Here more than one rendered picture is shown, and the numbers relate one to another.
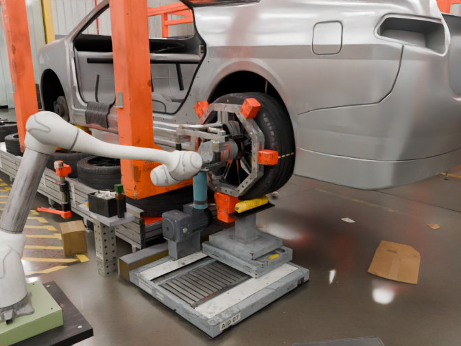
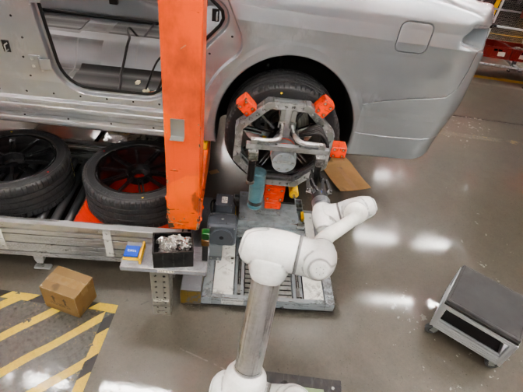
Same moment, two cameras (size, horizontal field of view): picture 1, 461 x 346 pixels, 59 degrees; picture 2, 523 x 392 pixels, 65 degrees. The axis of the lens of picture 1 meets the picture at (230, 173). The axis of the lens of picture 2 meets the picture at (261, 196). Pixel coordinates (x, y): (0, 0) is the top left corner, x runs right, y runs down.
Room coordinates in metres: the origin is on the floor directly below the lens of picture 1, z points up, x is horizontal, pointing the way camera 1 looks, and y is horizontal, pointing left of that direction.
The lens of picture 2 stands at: (1.25, 1.59, 2.09)
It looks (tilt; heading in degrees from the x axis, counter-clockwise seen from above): 40 degrees down; 309
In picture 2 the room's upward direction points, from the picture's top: 9 degrees clockwise
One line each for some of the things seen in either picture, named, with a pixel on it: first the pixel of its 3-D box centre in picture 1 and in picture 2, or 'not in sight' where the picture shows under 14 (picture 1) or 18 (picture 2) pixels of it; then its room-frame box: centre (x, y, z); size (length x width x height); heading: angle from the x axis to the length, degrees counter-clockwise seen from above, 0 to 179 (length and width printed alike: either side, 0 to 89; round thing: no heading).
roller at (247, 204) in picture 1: (252, 203); (293, 182); (2.40, -0.13, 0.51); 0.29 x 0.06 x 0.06; 135
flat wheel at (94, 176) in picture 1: (115, 171); (15, 171); (3.65, 1.07, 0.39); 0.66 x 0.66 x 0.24
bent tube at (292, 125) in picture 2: (223, 123); (307, 130); (2.26, 0.04, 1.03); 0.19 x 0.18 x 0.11; 135
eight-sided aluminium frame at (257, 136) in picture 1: (226, 149); (282, 145); (2.41, 0.02, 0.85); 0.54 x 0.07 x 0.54; 45
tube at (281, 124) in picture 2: (199, 119); (269, 126); (2.40, 0.18, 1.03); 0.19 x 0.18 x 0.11; 135
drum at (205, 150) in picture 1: (218, 151); (282, 152); (2.36, 0.07, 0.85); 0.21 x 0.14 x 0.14; 135
